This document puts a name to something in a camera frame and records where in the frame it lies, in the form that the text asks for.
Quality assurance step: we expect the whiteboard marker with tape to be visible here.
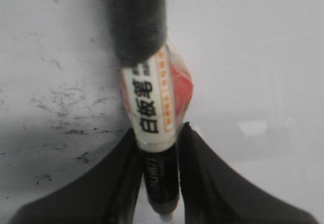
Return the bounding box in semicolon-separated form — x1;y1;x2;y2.
106;0;192;223

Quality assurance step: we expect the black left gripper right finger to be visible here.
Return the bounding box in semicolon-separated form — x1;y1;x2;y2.
178;123;318;223

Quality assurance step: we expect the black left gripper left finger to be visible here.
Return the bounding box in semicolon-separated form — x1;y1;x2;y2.
10;129;142;223

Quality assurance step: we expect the white whiteboard surface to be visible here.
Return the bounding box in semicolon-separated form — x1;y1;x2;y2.
1;0;323;223

